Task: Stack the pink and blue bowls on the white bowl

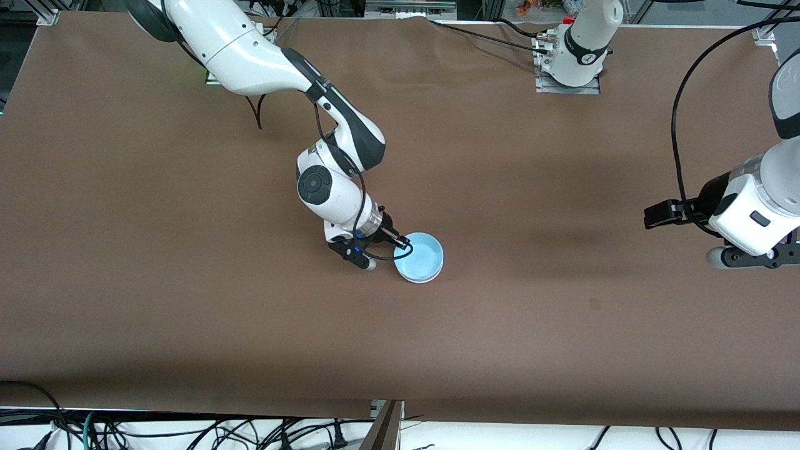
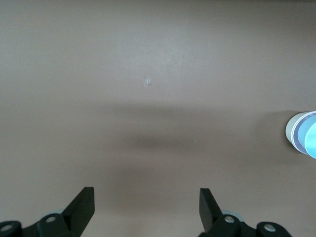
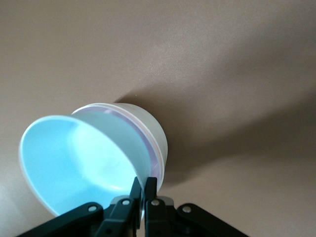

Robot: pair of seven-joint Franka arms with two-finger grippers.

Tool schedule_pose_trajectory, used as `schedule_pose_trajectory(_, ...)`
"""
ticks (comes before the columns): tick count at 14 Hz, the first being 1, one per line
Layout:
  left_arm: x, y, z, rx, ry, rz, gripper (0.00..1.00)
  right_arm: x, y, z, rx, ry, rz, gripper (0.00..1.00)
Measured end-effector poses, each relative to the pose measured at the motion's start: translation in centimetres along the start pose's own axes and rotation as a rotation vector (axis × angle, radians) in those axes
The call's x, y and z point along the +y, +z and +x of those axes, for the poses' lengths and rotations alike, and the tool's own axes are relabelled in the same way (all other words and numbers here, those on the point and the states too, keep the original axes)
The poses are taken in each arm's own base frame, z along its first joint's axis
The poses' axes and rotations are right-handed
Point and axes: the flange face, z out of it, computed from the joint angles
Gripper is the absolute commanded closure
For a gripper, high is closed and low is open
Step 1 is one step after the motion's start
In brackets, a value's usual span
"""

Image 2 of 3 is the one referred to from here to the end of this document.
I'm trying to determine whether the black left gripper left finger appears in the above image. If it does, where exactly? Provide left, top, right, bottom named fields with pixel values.
left=0, top=187, right=95, bottom=237

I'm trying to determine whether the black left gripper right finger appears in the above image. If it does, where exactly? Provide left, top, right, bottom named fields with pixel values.
left=199, top=188, right=293, bottom=237

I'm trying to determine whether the light blue plastic bowl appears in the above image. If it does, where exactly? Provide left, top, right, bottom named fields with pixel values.
left=297, top=115, right=316, bottom=159

